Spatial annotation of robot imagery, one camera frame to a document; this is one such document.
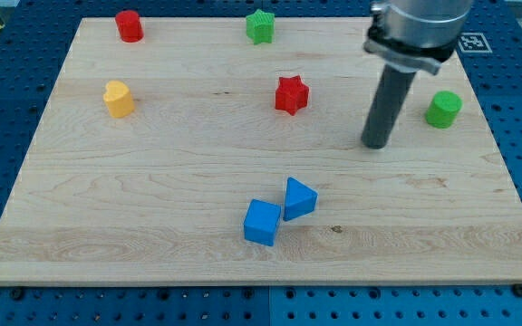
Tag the wooden board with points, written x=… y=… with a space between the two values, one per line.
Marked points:
x=159 y=197

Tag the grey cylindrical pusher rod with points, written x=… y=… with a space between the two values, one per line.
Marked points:
x=386 y=107

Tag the yellow heart block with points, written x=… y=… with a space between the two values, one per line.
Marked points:
x=118 y=99

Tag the black screw bottom left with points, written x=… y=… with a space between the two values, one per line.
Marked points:
x=16 y=294

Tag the red cylinder block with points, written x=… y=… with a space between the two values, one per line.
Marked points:
x=129 y=26

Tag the green star block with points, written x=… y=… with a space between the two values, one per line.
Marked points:
x=260 y=27

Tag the black screw bottom right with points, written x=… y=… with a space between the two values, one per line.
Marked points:
x=517 y=290

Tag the blue cube block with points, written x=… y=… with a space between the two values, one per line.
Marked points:
x=261 y=222

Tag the blue triangle block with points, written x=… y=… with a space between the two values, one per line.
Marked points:
x=300 y=199

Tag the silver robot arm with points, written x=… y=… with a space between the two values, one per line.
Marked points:
x=416 y=35

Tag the black screw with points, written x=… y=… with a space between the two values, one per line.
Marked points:
x=517 y=290
x=16 y=294

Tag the white fiducial marker tag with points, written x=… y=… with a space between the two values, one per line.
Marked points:
x=471 y=42

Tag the green cylinder block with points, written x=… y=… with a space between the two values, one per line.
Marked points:
x=443 y=109

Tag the red star block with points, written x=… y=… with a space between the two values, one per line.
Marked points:
x=291 y=94

